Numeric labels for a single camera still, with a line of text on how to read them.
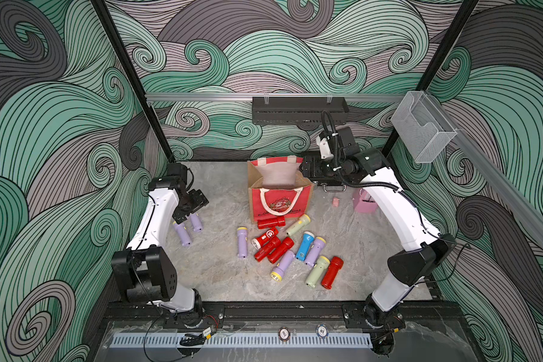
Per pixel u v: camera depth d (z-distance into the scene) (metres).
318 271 0.81
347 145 0.55
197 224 0.93
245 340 0.70
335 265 0.82
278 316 0.75
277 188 0.81
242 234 0.89
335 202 1.01
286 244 0.87
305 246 0.87
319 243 0.87
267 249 0.86
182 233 0.90
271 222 0.92
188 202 0.69
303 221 0.94
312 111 0.96
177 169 0.67
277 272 0.80
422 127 0.79
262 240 0.87
